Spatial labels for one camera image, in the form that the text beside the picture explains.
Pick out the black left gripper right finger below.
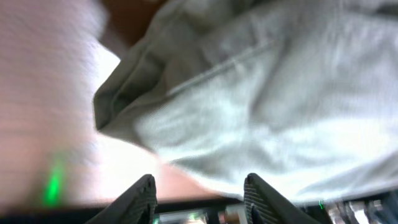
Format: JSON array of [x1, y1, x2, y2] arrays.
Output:
[[243, 173, 320, 224]]

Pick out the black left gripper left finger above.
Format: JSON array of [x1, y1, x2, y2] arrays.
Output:
[[86, 174, 157, 224]]

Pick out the khaki green shorts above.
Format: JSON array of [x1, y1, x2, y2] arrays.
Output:
[[94, 0, 397, 203]]

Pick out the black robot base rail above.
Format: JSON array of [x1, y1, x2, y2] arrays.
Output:
[[1, 190, 397, 224]]

